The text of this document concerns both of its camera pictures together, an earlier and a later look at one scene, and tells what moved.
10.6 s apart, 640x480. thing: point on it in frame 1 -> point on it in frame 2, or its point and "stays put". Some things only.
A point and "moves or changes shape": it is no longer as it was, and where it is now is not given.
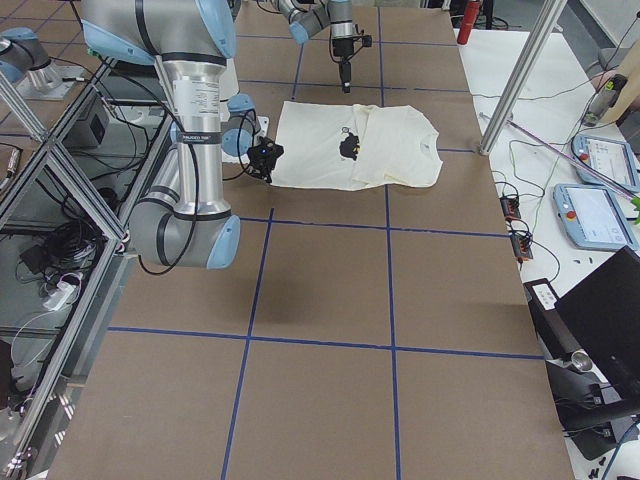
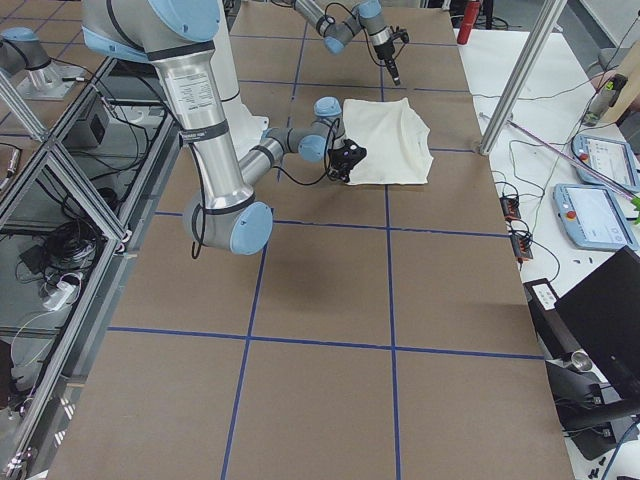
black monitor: x=605 y=306 stays put
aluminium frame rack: x=67 y=200 stays put
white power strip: x=59 y=296 stays put
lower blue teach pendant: x=592 y=217 stays put
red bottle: x=468 y=21 stays put
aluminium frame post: x=546 y=24 stays put
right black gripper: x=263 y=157 -> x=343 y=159
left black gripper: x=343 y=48 -> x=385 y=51
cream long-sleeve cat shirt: x=329 y=146 moves or changes shape
